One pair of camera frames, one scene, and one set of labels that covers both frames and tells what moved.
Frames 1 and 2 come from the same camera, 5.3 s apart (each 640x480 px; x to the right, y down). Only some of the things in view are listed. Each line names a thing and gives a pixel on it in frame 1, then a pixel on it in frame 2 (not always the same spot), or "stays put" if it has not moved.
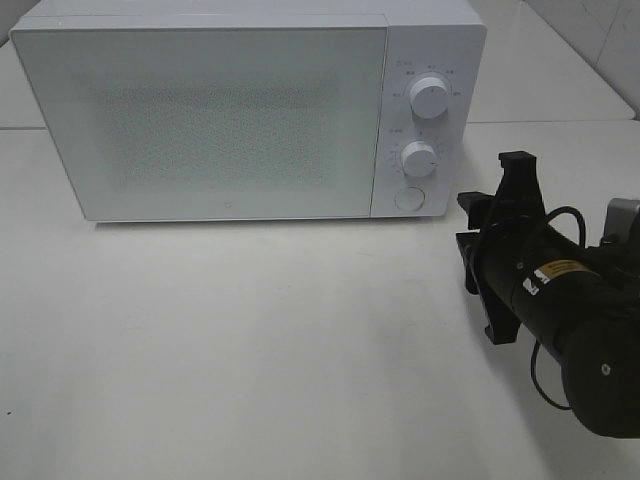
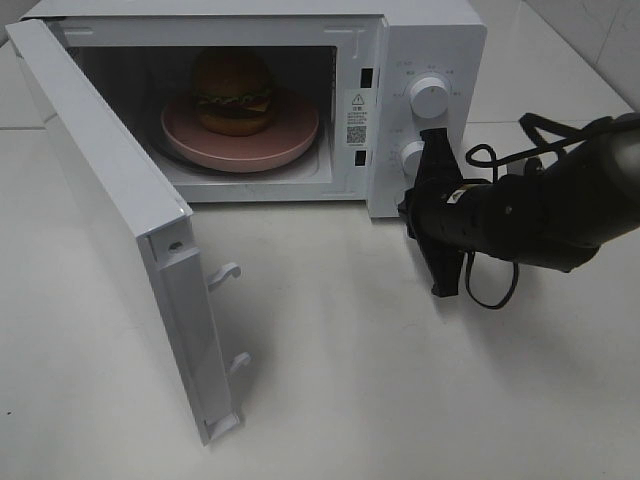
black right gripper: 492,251 → 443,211
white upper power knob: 429,98 stays put
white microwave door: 214,122 → 164,225
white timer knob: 418,159 stays put
